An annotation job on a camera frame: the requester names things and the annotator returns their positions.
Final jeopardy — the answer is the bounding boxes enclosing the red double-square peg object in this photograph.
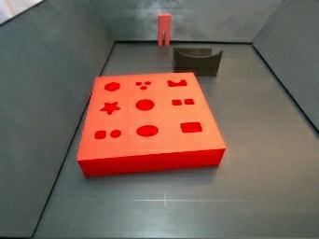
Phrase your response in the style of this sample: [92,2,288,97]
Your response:
[157,13,172,47]

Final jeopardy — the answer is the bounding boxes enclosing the red shape-sorting board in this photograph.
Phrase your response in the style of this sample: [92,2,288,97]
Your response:
[77,73,225,177]

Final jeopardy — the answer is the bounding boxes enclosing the black curved holder stand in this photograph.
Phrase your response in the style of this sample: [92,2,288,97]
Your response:
[173,48,223,77]

